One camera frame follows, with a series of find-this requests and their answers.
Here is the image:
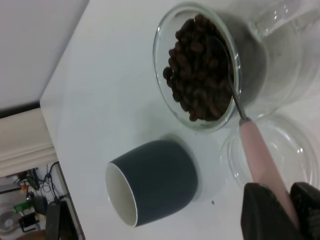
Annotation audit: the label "clear round glass lid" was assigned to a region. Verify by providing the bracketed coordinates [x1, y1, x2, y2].
[219, 113, 320, 195]

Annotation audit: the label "green circuit board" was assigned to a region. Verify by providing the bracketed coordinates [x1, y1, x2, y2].
[13, 201, 35, 214]

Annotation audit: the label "dark grey ceramic mug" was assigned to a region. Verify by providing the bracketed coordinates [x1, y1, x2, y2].
[104, 139, 201, 228]

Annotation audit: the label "black box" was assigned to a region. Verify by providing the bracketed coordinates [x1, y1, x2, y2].
[45, 199, 85, 240]

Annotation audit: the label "clear double-wall glass cup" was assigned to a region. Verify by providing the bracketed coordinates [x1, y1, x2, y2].
[152, 0, 318, 133]

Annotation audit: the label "metal spoon with pink handle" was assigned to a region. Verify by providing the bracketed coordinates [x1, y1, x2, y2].
[206, 34, 300, 228]

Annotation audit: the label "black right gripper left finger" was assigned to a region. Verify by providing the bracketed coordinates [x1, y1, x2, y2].
[241, 182, 301, 240]

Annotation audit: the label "small white fan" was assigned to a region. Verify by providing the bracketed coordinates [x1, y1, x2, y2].
[0, 211, 20, 232]

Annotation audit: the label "tangled black cables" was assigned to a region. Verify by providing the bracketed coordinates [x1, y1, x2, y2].
[22, 162, 63, 201]

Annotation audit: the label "roasted coffee beans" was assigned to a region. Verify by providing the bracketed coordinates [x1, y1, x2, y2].
[162, 13, 236, 122]

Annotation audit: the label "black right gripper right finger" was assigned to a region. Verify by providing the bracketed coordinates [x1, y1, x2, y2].
[289, 182, 320, 240]

